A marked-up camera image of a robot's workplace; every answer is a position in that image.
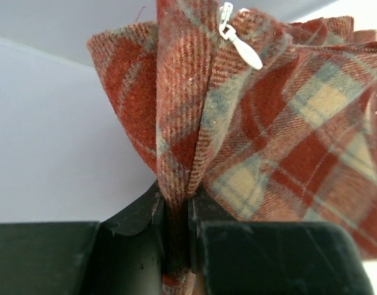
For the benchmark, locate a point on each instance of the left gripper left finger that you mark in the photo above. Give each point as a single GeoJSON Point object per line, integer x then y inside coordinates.
{"type": "Point", "coordinates": [122, 255]}

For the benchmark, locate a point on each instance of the red white plaid skirt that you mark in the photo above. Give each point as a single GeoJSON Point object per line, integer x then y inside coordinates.
{"type": "Point", "coordinates": [293, 141]}

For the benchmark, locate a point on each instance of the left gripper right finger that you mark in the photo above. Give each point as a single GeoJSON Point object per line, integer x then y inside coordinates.
{"type": "Point", "coordinates": [233, 257]}

